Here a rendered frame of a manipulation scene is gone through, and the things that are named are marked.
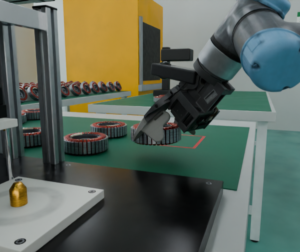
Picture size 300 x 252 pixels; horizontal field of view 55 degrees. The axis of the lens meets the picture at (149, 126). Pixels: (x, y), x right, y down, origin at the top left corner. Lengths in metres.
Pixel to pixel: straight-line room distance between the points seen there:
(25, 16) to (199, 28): 5.04
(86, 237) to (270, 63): 0.29
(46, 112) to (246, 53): 0.36
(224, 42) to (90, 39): 3.67
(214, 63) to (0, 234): 0.39
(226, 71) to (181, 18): 5.09
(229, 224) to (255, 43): 0.23
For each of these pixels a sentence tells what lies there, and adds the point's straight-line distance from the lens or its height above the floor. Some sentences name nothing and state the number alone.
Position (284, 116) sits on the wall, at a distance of 5.39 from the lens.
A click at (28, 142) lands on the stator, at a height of 0.77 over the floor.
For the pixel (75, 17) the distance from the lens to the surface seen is 4.28.
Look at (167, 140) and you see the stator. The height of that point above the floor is 0.80.
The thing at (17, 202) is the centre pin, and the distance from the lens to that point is 0.39.
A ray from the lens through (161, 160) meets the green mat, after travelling 0.65.
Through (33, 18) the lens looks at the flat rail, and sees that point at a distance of 0.55.
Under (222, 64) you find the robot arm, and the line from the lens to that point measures 0.51.
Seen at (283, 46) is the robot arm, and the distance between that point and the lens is 0.38.
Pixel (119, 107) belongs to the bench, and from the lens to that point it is 1.78.
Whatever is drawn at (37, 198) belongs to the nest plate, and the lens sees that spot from 0.40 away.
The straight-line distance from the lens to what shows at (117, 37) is 3.93.
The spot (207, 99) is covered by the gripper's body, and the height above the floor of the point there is 0.89.
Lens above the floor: 0.94
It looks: 10 degrees down
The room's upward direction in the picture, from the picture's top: straight up
